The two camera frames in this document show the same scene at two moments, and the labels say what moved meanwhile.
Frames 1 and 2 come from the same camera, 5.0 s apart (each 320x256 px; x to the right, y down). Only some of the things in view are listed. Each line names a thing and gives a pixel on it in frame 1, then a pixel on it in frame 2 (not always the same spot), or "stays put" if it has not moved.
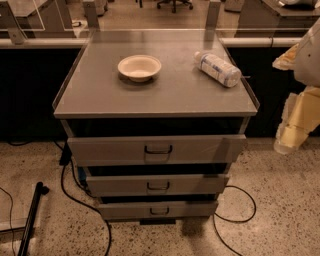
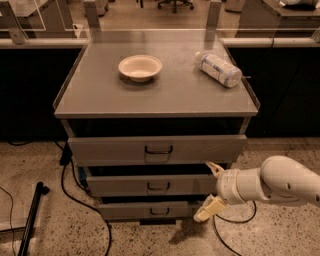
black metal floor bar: (30, 220) stays put
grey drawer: (132, 185) stays put
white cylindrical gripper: (308, 61) -> (227, 186)
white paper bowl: (139, 68) stays put
